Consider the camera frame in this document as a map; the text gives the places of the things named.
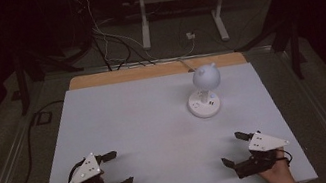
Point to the white round-headed table lamp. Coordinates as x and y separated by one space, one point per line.
205 79

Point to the black tripod stand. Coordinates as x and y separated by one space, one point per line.
293 48
21 82

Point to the white table cover sheet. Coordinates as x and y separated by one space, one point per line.
158 133

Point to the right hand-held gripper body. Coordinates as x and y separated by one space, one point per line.
265 143

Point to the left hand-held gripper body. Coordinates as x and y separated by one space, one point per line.
86 173

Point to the black floor bracket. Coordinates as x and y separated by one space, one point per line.
44 118

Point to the person's right hand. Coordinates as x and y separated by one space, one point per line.
278 174

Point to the wooden table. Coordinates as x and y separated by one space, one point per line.
147 71

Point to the white plug adapter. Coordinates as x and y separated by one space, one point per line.
190 36

